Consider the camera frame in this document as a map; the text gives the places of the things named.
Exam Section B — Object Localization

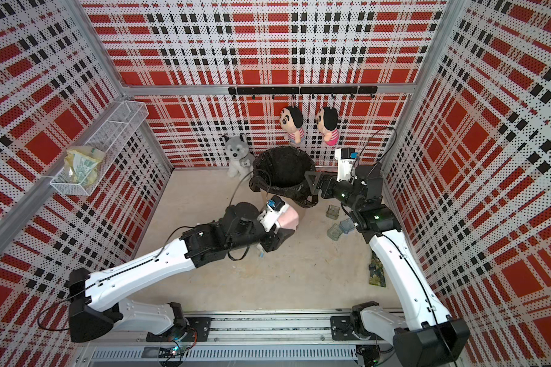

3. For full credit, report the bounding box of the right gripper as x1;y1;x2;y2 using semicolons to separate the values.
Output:
307;170;364;212

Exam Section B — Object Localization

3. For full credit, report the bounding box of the clear sharpener shavings tray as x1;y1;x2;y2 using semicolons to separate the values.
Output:
327;223;344;241

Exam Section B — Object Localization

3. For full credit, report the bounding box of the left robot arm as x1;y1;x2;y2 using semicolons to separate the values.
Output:
68;196;299;343

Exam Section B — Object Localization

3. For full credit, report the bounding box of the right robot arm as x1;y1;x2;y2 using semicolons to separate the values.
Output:
305;165;471;366

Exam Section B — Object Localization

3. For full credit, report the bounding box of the black trash bag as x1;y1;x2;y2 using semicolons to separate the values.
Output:
249;146;316;209

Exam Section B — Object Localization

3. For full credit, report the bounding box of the right hanging cartoon doll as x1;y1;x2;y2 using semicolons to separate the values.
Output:
315;106;340;146

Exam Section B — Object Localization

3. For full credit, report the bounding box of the hanging cartoon doll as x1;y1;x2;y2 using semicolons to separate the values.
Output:
315;106;340;146
279;106;305;145

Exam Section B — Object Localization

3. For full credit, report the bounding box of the left hanging cartoon doll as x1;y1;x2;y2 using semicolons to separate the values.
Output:
279;106;305;145

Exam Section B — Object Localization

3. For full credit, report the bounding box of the grey husky plush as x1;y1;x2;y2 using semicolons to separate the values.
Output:
222;135;255;180

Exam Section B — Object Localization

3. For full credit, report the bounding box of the yellow green packet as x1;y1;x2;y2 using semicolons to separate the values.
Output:
64;145;105;187

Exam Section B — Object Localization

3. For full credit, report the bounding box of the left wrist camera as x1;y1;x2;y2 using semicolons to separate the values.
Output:
257;201;285;232

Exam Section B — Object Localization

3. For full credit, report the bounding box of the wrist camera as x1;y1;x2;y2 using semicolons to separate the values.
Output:
335;148;358;182
257;201;285;232

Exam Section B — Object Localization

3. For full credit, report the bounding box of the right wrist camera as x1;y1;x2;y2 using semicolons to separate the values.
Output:
335;148;358;182

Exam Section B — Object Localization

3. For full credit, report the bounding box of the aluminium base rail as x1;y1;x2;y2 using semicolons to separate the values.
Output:
80;311;460;363

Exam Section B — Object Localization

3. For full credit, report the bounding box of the black hook rail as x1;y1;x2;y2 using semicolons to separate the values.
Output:
227;86;379;96

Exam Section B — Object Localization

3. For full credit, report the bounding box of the white wire wall basket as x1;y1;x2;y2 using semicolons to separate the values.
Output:
51;100;148;196

